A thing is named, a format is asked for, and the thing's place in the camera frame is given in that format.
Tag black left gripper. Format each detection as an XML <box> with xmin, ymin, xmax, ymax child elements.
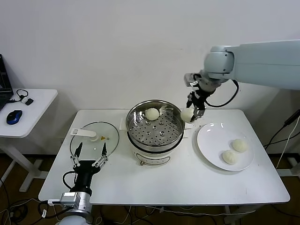
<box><xmin>69</xmin><ymin>142</ymin><xmax>109</xmax><ymax>193</ymax></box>

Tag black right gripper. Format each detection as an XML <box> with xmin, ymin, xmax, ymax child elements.
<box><xmin>186</xmin><ymin>90</ymin><xmax>207</xmax><ymax>123</ymax></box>

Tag white steamed baozi bun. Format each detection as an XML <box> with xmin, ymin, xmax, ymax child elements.
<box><xmin>180</xmin><ymin>107</ymin><xmax>195</xmax><ymax>123</ymax></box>
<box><xmin>145</xmin><ymin>107</ymin><xmax>160</xmax><ymax>121</ymax></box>
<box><xmin>222</xmin><ymin>150</ymin><xmax>240</xmax><ymax>165</ymax></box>
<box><xmin>232</xmin><ymin>138</ymin><xmax>248</xmax><ymax>153</ymax></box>

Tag blue computer mouse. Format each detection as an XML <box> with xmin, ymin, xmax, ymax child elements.
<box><xmin>6</xmin><ymin>109</ymin><xmax>23</xmax><ymax>125</ymax></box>

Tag stainless steel steamer basket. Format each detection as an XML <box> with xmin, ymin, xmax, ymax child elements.
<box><xmin>126</xmin><ymin>100</ymin><xmax>186</xmax><ymax>152</ymax></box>

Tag white side table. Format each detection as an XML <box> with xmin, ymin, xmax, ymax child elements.
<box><xmin>0</xmin><ymin>88</ymin><xmax>59</xmax><ymax>193</ymax></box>

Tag white round plate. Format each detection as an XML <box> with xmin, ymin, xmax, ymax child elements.
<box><xmin>197</xmin><ymin>123</ymin><xmax>255</xmax><ymax>172</ymax></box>

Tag black laptop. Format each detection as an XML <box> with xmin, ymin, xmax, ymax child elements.
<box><xmin>0</xmin><ymin>53</ymin><xmax>15</xmax><ymax>112</ymax></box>

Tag white stand foot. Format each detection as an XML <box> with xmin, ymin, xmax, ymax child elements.
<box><xmin>278</xmin><ymin>157</ymin><xmax>300</xmax><ymax>177</ymax></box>

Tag glass lid with white handle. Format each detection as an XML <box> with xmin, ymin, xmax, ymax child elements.
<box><xmin>69</xmin><ymin>120</ymin><xmax>120</xmax><ymax>164</ymax></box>

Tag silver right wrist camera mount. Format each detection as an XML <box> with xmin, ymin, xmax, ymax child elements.
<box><xmin>184</xmin><ymin>73</ymin><xmax>200</xmax><ymax>89</ymax></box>

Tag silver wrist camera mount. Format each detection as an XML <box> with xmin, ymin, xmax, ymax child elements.
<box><xmin>184</xmin><ymin>73</ymin><xmax>200</xmax><ymax>89</ymax></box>
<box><xmin>48</xmin><ymin>192</ymin><xmax>80</xmax><ymax>208</ymax></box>

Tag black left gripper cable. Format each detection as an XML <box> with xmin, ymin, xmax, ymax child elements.
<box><xmin>62</xmin><ymin>171</ymin><xmax>77</xmax><ymax>190</ymax></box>

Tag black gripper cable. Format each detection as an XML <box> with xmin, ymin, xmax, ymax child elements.
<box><xmin>62</xmin><ymin>171</ymin><xmax>77</xmax><ymax>190</ymax></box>
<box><xmin>206</xmin><ymin>79</ymin><xmax>241</xmax><ymax>108</ymax></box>

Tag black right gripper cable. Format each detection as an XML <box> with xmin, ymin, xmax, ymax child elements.
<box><xmin>206</xmin><ymin>79</ymin><xmax>241</xmax><ymax>108</ymax></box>

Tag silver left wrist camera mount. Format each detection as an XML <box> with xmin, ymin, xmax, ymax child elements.
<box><xmin>48</xmin><ymin>192</ymin><xmax>80</xmax><ymax>208</ymax></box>

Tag tangled cables under table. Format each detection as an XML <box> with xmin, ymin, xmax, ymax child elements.
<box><xmin>93</xmin><ymin>205</ymin><xmax>235</xmax><ymax>225</ymax></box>

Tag small black white cabled device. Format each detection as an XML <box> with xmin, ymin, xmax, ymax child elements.
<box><xmin>16</xmin><ymin>88</ymin><xmax>35</xmax><ymax>106</ymax></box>

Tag loose floor cables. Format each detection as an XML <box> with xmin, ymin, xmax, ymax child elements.
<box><xmin>0</xmin><ymin>178</ymin><xmax>54</xmax><ymax>225</ymax></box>

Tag white hanging cable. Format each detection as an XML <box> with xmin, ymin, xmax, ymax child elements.
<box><xmin>276</xmin><ymin>124</ymin><xmax>300</xmax><ymax>169</ymax></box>

